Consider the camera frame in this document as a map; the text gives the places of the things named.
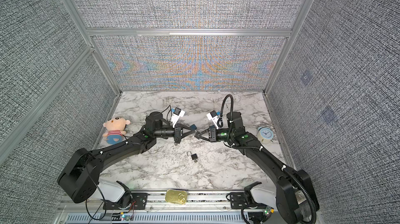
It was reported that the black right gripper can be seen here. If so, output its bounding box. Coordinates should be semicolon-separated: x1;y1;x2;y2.
197;127;235;143

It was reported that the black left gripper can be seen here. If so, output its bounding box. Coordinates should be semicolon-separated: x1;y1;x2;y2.
155;124;195;143

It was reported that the black padlock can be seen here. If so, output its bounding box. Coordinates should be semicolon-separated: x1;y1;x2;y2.
195;132;202;140

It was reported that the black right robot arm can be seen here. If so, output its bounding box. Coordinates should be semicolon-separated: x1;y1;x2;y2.
195;111;319;224

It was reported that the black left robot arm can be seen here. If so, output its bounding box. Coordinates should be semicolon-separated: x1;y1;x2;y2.
57;111;197;209

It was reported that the gold sardine tin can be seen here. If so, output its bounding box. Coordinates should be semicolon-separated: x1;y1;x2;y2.
165;189;188;205

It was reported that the light blue alarm clock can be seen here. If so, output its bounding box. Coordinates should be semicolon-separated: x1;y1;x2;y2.
257;127;274;143

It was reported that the plush doll toy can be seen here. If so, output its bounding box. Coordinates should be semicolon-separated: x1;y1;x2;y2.
103;117;131;145

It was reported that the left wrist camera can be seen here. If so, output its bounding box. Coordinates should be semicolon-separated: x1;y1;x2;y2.
170;107;185;128

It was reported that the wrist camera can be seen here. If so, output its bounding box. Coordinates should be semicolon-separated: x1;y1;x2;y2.
170;107;185;128
206;110;224;129

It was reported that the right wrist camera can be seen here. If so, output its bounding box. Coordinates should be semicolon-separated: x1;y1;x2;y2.
206;110;224;129

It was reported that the aluminium front rail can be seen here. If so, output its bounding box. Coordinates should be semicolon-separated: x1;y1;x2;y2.
56;190;242;214

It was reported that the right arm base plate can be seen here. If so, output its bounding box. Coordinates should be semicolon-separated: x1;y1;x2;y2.
226;192;274;209

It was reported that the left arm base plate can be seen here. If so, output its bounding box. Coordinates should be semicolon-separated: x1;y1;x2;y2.
103;192;149;211

